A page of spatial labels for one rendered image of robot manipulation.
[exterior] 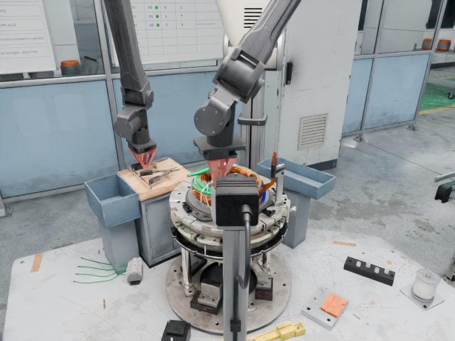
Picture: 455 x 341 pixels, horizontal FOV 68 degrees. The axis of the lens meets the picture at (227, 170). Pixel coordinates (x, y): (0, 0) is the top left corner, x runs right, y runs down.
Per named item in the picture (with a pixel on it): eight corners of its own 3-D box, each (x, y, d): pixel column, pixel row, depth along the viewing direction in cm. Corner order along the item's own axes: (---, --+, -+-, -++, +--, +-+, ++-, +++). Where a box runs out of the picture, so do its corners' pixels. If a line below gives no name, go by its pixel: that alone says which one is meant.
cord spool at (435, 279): (424, 305, 97) (430, 286, 94) (405, 290, 102) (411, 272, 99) (439, 298, 100) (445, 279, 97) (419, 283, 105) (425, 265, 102)
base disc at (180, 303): (195, 358, 82) (195, 356, 82) (149, 262, 113) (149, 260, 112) (318, 300, 98) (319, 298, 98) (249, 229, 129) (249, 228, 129)
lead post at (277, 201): (283, 205, 88) (286, 164, 83) (274, 206, 87) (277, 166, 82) (279, 201, 90) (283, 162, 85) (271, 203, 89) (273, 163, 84)
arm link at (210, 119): (267, 78, 66) (229, 53, 65) (258, 93, 56) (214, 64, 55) (235, 125, 72) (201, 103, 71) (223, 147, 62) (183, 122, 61)
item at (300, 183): (325, 246, 122) (336, 176, 110) (309, 261, 115) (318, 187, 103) (271, 219, 138) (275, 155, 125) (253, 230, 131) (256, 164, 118)
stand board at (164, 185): (140, 201, 100) (139, 194, 99) (117, 178, 114) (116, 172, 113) (198, 183, 111) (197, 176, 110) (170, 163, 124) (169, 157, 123)
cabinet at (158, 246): (149, 268, 112) (141, 201, 100) (128, 241, 125) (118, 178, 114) (199, 246, 122) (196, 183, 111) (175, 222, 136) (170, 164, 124)
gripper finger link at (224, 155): (235, 187, 76) (238, 149, 71) (204, 191, 73) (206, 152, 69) (225, 172, 81) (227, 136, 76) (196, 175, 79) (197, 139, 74)
